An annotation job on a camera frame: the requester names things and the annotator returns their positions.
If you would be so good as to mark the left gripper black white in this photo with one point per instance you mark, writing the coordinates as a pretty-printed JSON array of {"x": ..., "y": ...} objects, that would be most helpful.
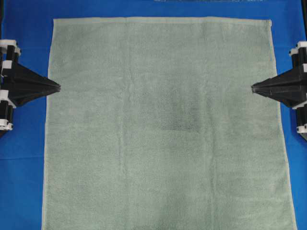
[{"x": 11, "y": 70}]

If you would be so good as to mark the pale green bath towel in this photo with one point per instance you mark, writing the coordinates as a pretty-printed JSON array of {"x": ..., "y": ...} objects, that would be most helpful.
[{"x": 156, "y": 127}]

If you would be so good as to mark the blue table cloth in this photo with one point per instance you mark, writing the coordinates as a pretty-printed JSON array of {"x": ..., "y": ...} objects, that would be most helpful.
[{"x": 30, "y": 23}]

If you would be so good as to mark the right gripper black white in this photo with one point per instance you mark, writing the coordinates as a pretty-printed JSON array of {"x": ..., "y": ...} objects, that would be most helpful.
[{"x": 292, "y": 97}]

